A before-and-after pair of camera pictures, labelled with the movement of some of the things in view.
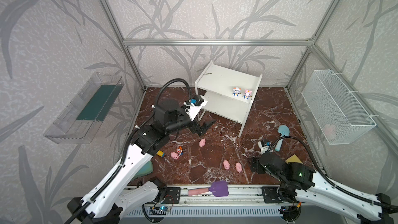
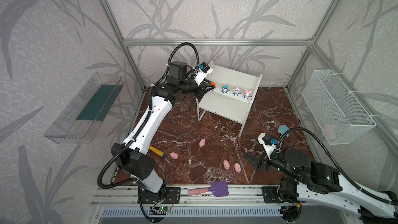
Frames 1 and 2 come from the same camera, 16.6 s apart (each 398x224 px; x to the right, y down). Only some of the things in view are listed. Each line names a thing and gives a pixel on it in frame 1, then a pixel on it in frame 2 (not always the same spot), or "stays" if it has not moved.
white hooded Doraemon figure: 237,92 stays
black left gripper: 195,126 to 199,88
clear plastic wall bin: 83,118 stays
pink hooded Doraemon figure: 247,94 stays
